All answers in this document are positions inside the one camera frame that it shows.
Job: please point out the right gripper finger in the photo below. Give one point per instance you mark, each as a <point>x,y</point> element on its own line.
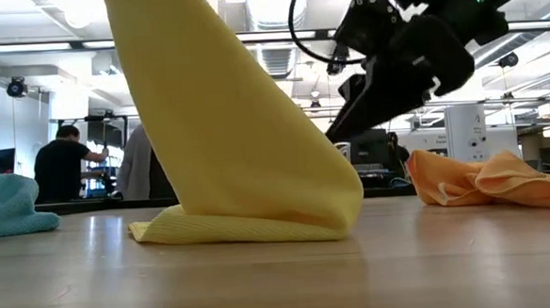
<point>352,86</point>
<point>385,101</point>

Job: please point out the yellow microfiber towel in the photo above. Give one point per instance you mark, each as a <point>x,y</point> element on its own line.
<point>218,143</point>

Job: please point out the orange microfiber towel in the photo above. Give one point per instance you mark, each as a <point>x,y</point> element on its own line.
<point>493,185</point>

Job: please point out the blue microfiber towel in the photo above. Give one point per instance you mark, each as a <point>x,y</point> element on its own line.
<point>9,205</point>

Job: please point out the black ceiling spotlight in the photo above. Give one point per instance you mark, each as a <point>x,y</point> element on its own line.
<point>508,60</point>
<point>17,87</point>

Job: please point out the white pillar with sign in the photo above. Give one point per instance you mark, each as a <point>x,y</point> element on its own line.
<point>465,134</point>

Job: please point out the person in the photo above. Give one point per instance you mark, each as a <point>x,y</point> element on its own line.
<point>136,170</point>
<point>59,170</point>

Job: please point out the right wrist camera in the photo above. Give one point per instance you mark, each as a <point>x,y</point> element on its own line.
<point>367,24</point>

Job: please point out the silver ventilation duct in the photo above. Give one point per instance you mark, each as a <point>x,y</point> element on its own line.
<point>277,12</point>

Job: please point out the black background rig frame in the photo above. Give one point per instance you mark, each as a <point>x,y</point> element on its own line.
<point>105,118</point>

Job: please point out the black aluminium table frame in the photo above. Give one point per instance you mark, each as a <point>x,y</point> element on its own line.
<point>94,206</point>

